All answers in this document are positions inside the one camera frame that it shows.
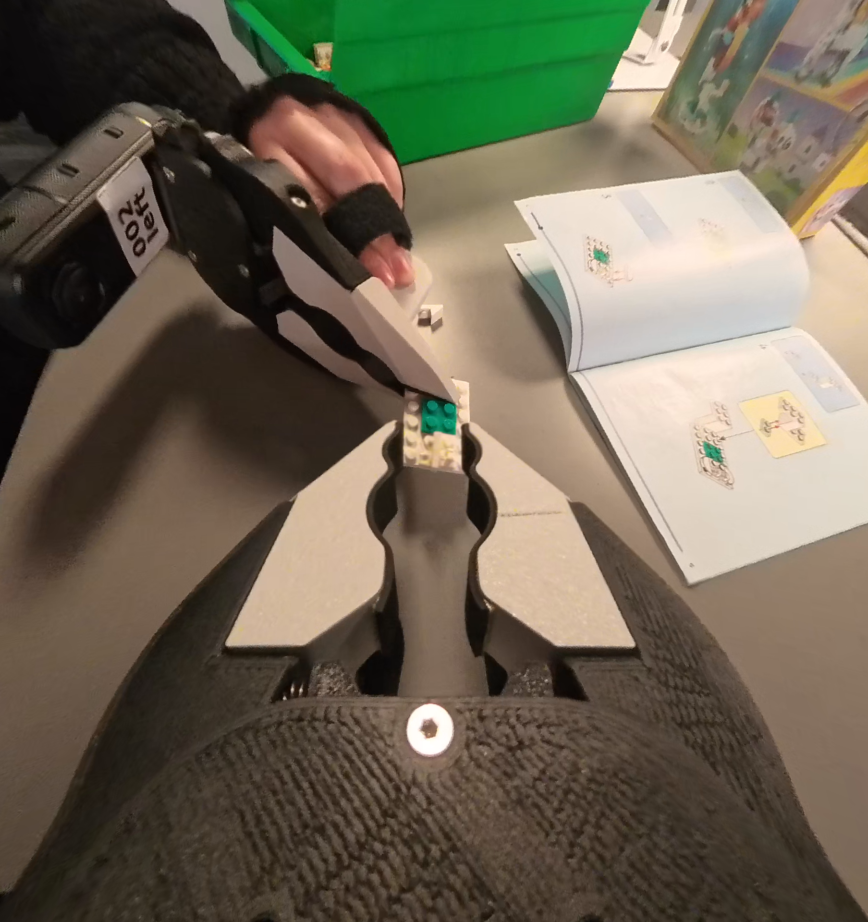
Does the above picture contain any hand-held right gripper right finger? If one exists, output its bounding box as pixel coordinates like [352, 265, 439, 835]
[463, 421, 638, 662]

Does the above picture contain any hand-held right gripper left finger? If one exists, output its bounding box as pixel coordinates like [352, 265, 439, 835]
[223, 421, 409, 681]

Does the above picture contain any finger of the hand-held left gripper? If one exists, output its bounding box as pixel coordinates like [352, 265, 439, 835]
[271, 229, 458, 403]
[277, 308, 407, 397]

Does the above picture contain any white and green lego assembly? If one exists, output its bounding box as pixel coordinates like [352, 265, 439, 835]
[402, 376, 473, 478]

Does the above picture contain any person's left forearm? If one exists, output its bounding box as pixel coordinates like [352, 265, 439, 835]
[0, 0, 262, 152]

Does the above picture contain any yellow lego set box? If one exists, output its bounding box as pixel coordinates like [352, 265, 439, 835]
[652, 0, 868, 240]

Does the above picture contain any person's left hand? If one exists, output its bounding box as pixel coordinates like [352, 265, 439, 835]
[232, 72, 416, 291]

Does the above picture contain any green plastic bin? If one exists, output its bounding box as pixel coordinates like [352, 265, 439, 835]
[225, 0, 651, 167]

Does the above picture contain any open pale blue instruction booklet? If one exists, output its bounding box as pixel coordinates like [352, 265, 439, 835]
[504, 170, 868, 586]

